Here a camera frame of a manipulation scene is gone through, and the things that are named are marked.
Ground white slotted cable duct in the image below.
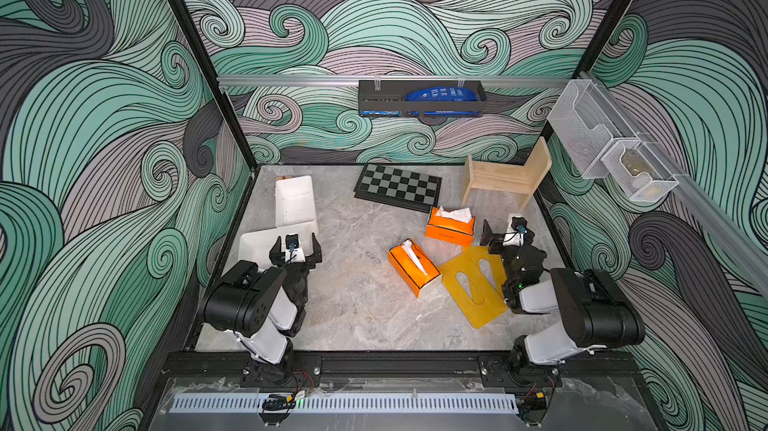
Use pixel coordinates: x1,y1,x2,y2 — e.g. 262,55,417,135
169,392,519,415

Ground clear plastic wall bin small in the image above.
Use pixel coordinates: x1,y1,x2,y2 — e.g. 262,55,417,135
601,138,679,203

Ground small wooden chair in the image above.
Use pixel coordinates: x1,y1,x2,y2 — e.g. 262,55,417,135
462,137,552,211

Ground blue object in basket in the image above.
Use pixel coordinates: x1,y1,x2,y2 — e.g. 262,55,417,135
405,86,480,102

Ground black chessboard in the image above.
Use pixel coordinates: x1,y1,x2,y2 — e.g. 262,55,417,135
354,163,442,213

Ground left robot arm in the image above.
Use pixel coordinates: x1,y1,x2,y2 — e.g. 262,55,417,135
198,232,322,374

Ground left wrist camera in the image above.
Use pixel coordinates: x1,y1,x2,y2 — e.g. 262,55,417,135
285,234,302,263

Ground yellow bamboo lid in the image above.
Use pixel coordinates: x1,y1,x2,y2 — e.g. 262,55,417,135
438,251,508,329
463,246,507,296

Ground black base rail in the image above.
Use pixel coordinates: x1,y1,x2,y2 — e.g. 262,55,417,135
160,350,639,387

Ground aluminium wall rail back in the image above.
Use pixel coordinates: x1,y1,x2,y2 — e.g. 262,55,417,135
217,73,570,88

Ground orange tissue pack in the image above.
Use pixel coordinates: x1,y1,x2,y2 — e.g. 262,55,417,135
387,239,442,298
425,207,475,247

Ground black wall shelf basket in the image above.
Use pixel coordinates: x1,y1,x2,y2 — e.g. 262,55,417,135
358,80,487,117

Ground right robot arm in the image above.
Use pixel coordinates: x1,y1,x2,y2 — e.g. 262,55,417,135
480,214,646,371

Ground aluminium wall rail right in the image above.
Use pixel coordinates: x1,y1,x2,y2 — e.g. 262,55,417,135
578,71,767,298

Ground aluminium wall rail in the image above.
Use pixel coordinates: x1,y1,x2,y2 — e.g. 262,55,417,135
217,73,570,88
578,71,767,298

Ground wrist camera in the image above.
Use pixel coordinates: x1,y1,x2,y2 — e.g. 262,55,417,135
504,213,528,246
285,234,302,263

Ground clear plastic wall bin large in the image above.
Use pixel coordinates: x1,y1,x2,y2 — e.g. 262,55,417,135
548,79,619,179

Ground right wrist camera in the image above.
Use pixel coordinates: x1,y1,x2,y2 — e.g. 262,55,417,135
504,213,528,246

